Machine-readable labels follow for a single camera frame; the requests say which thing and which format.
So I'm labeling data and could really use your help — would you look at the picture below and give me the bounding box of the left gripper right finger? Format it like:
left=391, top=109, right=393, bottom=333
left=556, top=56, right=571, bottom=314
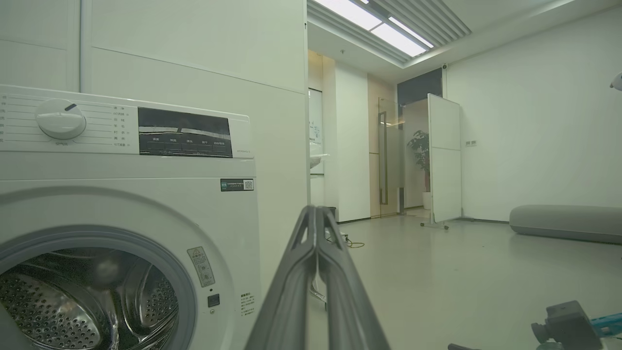
left=317, top=206, right=390, bottom=350

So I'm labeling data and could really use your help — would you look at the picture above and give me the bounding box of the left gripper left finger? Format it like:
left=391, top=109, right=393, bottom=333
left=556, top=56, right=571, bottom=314
left=245, top=205, right=319, bottom=350

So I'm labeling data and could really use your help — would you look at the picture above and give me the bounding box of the frosted glass door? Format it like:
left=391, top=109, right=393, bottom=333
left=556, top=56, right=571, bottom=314
left=378, top=97, right=405, bottom=217

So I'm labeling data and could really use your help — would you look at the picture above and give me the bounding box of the white front-load washing machine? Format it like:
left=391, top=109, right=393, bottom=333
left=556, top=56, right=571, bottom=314
left=0, top=85, right=263, bottom=350

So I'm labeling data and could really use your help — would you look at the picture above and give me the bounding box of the stainless steel washing machine drum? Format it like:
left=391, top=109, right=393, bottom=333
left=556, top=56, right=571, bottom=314
left=0, top=248, right=180, bottom=350

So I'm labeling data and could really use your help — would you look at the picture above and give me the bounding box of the white plastic control dial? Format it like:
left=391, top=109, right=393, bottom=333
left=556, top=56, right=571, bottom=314
left=35, top=99, right=87, bottom=140

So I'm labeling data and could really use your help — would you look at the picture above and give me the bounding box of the metal caster leg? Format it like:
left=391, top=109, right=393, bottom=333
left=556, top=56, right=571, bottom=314
left=311, top=280, right=328, bottom=311

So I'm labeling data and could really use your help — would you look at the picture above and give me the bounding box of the green potted plant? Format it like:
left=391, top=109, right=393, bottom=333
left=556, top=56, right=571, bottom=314
left=407, top=130, right=432, bottom=210

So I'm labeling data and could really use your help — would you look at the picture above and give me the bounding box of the narrow white room divider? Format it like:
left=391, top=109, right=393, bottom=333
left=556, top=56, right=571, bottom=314
left=420, top=93, right=462, bottom=230

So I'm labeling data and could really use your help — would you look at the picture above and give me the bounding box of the long grey cushion sofa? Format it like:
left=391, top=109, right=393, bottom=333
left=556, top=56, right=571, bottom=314
left=509, top=204, right=622, bottom=245

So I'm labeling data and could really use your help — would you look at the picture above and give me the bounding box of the ceiling light panel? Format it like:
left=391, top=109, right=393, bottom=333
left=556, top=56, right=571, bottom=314
left=313, top=0, right=434, bottom=58

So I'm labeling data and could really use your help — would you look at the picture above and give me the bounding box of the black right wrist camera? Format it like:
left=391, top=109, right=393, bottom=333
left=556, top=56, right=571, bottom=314
left=531, top=300, right=603, bottom=350

